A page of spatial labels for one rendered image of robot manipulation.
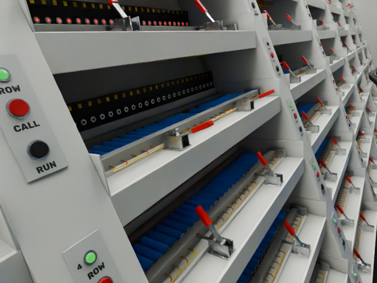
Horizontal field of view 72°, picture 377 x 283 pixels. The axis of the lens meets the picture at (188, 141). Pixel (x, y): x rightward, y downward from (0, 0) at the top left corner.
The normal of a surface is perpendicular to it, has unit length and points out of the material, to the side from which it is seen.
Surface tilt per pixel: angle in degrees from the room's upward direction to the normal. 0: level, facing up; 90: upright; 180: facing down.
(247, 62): 90
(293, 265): 18
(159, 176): 108
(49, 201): 90
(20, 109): 90
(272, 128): 90
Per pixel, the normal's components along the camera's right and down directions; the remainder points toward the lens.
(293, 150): -0.58, 0.32
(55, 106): 0.72, -0.24
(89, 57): 0.80, 0.06
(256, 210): -0.15, -0.95
